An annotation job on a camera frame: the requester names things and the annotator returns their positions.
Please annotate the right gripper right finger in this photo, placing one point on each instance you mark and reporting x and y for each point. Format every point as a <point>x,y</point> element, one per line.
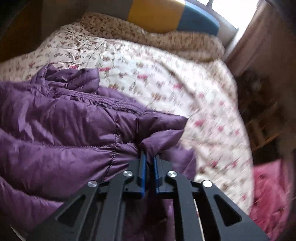
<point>201,210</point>

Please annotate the grey yellow teal headboard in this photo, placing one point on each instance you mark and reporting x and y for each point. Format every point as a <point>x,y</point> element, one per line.
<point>159,16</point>

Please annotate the floral bed quilt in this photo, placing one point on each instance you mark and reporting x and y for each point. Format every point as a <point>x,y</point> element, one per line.
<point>204,92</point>

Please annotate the pink quilted blanket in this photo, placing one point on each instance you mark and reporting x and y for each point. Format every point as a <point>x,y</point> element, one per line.
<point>271,206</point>

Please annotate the floral pillow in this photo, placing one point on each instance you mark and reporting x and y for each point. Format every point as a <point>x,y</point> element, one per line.
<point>193,46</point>

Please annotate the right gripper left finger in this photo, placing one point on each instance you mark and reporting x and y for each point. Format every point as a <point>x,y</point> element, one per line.
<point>97,210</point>

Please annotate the purple quilted down jacket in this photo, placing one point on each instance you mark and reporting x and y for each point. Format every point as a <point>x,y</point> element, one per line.
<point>62,128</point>

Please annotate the cluttered wooden desk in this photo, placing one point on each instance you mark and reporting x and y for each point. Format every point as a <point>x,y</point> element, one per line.
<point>262,114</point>

